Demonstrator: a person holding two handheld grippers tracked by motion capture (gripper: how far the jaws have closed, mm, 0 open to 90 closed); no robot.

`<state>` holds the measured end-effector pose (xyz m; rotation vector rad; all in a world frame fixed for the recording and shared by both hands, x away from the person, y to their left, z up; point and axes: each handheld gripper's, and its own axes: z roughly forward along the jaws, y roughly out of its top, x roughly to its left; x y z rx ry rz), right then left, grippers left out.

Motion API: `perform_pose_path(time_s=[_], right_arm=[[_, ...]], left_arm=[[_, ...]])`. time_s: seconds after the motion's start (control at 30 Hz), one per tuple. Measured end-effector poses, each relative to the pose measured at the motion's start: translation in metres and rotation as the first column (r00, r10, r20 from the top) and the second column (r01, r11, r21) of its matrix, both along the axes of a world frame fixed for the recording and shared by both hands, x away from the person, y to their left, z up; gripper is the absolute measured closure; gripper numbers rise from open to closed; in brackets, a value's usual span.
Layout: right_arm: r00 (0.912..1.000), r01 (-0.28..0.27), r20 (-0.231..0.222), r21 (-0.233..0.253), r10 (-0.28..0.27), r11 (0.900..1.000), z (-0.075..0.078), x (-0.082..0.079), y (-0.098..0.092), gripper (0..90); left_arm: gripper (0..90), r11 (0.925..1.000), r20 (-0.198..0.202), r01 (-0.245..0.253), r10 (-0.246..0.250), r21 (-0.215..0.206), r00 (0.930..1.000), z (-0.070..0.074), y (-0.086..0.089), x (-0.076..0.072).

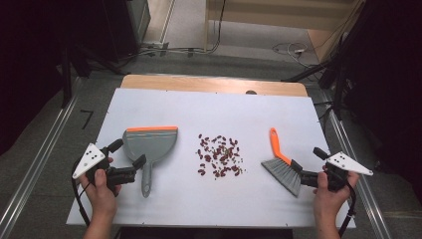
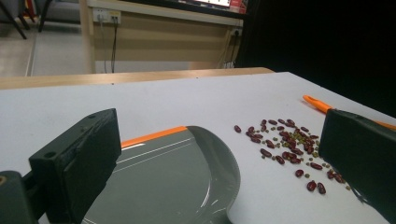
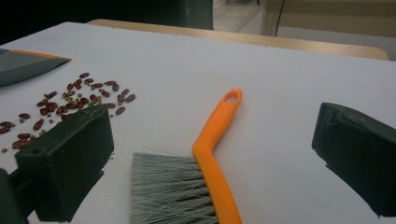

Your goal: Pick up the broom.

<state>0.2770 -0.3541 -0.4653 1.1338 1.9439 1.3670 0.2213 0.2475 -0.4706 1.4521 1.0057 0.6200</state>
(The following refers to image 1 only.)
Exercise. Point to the grey dustpan with orange edge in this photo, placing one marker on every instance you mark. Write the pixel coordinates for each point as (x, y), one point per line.
(152, 144)

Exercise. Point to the pile of red beans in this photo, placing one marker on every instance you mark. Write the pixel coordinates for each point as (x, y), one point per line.
(219, 155)

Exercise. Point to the white table mat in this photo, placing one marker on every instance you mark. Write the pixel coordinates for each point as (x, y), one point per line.
(212, 109)

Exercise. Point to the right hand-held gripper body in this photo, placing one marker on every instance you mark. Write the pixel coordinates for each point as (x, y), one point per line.
(345, 163)

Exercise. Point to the person's left hand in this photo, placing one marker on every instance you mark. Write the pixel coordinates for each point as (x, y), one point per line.
(101, 199)

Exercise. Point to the grey cabinet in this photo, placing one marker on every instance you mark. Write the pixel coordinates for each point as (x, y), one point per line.
(139, 16)

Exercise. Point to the person's right hand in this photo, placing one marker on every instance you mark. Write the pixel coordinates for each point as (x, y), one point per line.
(328, 202)

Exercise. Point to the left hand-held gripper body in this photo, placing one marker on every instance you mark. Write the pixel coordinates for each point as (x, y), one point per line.
(89, 158)

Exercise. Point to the metal floor rail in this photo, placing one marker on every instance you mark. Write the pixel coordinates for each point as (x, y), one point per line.
(361, 186)
(40, 156)

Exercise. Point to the black stand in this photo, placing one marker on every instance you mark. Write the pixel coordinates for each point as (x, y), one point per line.
(336, 76)

